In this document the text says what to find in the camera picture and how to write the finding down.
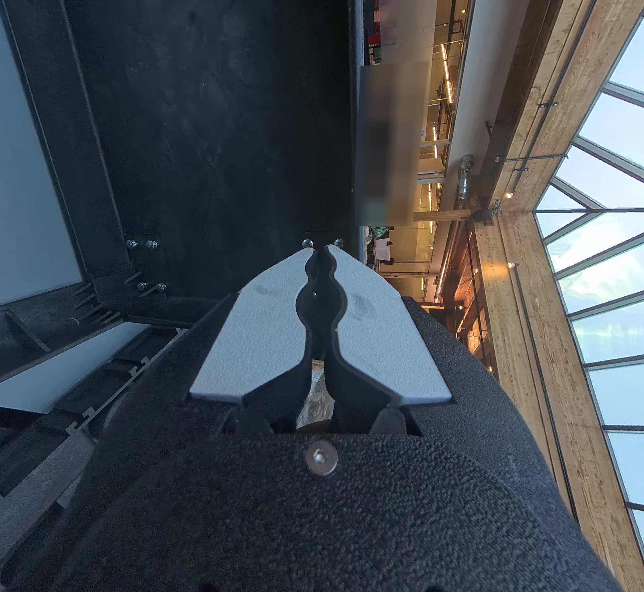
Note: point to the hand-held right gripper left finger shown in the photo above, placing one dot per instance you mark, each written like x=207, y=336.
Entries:
x=251, y=340

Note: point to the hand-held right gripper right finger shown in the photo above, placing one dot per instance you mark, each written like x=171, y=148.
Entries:
x=387, y=345

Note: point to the skylight window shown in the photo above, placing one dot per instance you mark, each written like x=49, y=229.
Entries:
x=603, y=300

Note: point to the ceiling strip light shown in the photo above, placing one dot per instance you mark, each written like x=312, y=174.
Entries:
x=446, y=73

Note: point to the dark wooden beam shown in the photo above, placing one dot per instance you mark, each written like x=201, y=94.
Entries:
x=523, y=73

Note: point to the notched black frame rail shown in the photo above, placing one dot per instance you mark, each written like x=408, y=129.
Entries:
x=100, y=393

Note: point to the silver duct pipe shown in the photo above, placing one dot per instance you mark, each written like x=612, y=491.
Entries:
x=464, y=179

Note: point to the ribbed black frame crossbar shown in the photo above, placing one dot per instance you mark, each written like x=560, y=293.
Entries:
x=50, y=320

